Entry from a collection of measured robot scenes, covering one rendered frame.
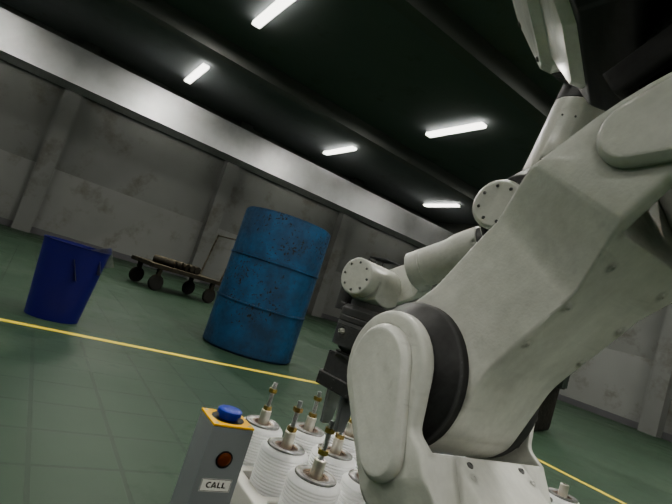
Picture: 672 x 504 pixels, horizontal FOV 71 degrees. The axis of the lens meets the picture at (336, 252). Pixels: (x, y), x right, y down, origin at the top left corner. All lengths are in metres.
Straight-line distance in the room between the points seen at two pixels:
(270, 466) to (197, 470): 0.19
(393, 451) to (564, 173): 0.27
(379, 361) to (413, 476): 0.10
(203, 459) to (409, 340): 0.45
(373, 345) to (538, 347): 0.15
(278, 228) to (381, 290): 2.49
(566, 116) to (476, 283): 0.37
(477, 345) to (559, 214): 0.13
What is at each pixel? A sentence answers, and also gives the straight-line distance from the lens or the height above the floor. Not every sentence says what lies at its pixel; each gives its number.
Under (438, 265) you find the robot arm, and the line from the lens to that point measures 0.77.
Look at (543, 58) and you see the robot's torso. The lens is 0.66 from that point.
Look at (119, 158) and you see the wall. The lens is 10.83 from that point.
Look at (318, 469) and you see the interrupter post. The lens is 0.89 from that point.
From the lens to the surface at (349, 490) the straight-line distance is 0.94.
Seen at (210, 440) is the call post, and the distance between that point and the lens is 0.80.
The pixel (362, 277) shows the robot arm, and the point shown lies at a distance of 0.79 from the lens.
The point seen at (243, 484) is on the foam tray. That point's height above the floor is 0.18.
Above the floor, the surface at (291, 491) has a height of 0.23.
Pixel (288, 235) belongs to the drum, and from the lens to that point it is 3.26.
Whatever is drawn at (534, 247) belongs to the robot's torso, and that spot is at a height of 0.64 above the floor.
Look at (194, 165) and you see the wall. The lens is 11.14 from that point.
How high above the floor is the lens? 0.55
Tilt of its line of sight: 6 degrees up
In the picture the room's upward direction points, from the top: 18 degrees clockwise
